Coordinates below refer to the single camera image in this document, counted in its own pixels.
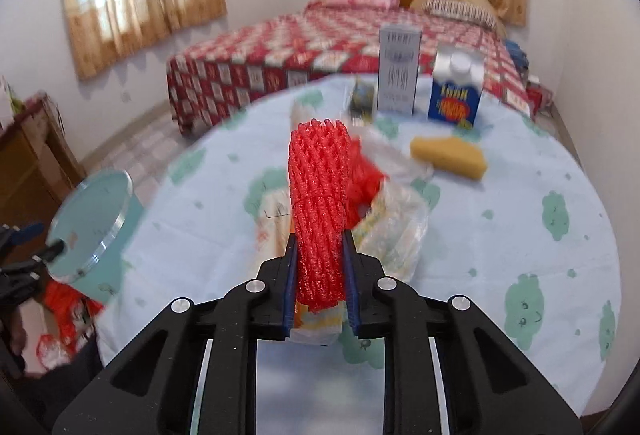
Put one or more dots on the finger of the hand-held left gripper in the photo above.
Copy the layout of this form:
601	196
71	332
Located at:
40	260
27	231

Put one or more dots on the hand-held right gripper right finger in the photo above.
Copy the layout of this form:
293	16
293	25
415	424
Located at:
350	285

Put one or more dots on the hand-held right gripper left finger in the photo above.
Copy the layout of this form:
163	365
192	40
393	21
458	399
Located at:
291	285

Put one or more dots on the red foam fruit net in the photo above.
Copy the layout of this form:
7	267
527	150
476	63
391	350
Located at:
317	195

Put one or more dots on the yellow sponge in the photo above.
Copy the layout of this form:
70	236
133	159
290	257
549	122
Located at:
450	155

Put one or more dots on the orange plastic bag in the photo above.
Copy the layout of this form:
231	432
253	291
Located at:
65	315

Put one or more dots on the brown wooden cabinet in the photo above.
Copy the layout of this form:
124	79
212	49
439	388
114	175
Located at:
35	175

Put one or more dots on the dark small packet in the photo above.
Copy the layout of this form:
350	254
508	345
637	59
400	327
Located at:
361	100

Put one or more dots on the blue white milk carton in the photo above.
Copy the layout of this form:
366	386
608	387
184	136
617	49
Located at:
452	105

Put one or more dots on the grey white tall carton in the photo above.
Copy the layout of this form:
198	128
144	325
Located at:
397	70

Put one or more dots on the bed with red quilt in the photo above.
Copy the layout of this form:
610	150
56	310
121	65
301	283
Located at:
280	50

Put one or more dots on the red box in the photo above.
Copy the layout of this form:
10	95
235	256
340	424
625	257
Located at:
539	97

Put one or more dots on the blue packets pile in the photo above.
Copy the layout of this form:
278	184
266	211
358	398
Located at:
517	52

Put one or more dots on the striped pillow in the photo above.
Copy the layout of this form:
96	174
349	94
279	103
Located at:
460	10

